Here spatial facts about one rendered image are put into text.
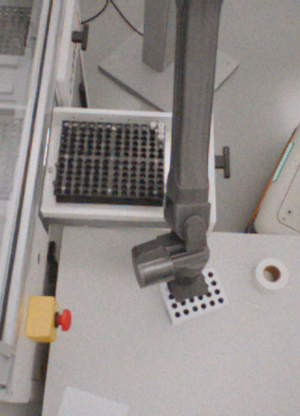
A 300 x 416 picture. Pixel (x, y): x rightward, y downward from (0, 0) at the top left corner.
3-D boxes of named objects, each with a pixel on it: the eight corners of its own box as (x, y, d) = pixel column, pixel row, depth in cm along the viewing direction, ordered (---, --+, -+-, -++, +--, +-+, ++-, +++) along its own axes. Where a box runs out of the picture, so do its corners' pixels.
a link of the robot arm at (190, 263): (216, 261, 74) (203, 230, 76) (176, 272, 72) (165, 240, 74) (208, 274, 80) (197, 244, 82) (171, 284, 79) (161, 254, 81)
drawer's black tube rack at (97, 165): (163, 141, 103) (165, 124, 97) (162, 211, 97) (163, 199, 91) (66, 136, 103) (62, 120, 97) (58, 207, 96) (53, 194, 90)
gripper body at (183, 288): (175, 304, 84) (180, 293, 77) (158, 253, 88) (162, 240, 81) (207, 294, 85) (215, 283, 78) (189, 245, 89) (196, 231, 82)
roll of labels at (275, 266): (272, 300, 98) (278, 296, 94) (244, 281, 99) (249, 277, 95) (288, 275, 100) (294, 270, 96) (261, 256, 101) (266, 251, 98)
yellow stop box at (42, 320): (63, 304, 88) (58, 295, 81) (58, 343, 85) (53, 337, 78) (36, 303, 87) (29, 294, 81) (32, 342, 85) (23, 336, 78)
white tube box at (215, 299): (211, 271, 100) (214, 266, 96) (226, 307, 97) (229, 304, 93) (158, 288, 98) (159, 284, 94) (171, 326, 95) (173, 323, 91)
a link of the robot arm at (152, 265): (205, 215, 70) (186, 198, 77) (134, 234, 68) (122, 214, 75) (213, 281, 75) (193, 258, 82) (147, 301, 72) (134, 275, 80)
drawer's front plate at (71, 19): (81, 19, 119) (76, -18, 109) (71, 110, 108) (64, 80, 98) (74, 19, 119) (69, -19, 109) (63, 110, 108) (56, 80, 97)
